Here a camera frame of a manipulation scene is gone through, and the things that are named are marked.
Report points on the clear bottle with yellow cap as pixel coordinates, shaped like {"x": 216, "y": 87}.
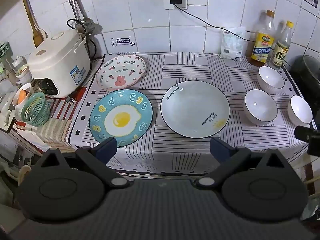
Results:
{"x": 280, "y": 55}

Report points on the white salt bag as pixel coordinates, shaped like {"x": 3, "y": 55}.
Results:
{"x": 232, "y": 43}

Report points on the white wall sticker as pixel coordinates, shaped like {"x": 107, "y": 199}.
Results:
{"x": 123, "y": 42}

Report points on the white cup with orange item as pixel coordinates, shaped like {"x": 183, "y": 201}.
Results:
{"x": 22, "y": 96}

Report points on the red striped cloth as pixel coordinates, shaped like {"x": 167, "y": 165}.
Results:
{"x": 62, "y": 107}

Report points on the hanging metal ladle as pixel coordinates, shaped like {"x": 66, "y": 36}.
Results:
{"x": 76, "y": 7}

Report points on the beige woven cloth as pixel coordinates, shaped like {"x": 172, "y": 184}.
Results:
{"x": 55, "y": 132}

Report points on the blue fried egg plate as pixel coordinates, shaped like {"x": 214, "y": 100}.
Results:
{"x": 122, "y": 118}

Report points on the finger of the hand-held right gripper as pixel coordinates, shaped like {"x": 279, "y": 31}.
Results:
{"x": 306, "y": 133}

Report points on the yellow label amber bottle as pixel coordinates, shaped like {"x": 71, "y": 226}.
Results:
{"x": 262, "y": 47}

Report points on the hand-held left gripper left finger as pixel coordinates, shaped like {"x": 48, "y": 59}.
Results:
{"x": 108, "y": 149}

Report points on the white bowl with dark rim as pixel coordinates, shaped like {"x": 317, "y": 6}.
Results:
{"x": 260, "y": 106}
{"x": 300, "y": 111}
{"x": 271, "y": 78}

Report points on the white rice cooker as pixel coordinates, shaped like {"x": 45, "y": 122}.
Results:
{"x": 57, "y": 60}

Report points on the striped white tablecloth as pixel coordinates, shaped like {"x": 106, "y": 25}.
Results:
{"x": 190, "y": 155}

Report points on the green plastic basket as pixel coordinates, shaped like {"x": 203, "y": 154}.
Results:
{"x": 35, "y": 110}

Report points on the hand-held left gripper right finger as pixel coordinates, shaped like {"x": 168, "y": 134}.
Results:
{"x": 219, "y": 149}

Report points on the pink bunny print plate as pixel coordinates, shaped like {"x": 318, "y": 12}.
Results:
{"x": 120, "y": 70}

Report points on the black wok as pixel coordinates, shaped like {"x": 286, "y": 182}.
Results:
{"x": 310, "y": 67}

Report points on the pale green round plate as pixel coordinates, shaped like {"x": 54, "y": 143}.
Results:
{"x": 195, "y": 110}

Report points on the wooden spatula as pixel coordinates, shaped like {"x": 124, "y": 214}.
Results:
{"x": 35, "y": 30}

